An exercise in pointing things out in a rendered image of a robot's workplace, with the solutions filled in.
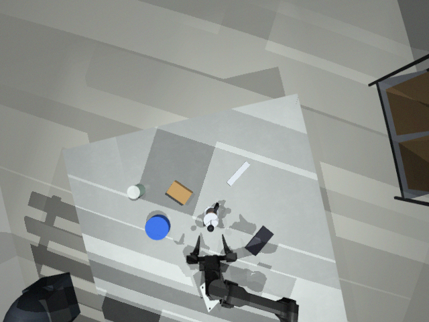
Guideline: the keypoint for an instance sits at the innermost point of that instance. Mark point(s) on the light grey flat bar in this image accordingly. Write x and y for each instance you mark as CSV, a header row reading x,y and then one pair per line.
x,y
238,173

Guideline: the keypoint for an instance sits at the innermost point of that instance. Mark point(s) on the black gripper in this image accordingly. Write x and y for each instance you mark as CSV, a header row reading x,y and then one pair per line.
x,y
194,259

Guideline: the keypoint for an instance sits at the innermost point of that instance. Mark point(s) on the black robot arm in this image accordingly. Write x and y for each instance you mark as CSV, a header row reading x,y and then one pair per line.
x,y
229,294

